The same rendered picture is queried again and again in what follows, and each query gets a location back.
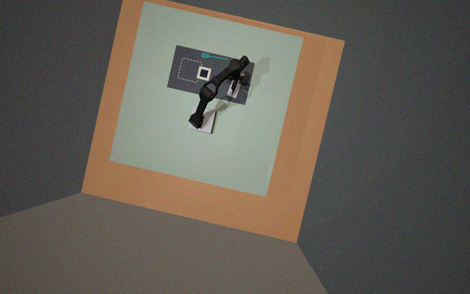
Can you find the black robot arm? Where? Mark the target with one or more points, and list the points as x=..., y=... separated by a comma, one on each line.
x=206, y=95

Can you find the cream rectangular tile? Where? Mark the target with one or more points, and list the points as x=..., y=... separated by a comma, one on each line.
x=204, y=73

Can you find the dark grey mat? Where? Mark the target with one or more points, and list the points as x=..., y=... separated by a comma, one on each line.
x=178, y=79

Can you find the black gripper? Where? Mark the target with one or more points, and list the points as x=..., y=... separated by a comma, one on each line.
x=243, y=79

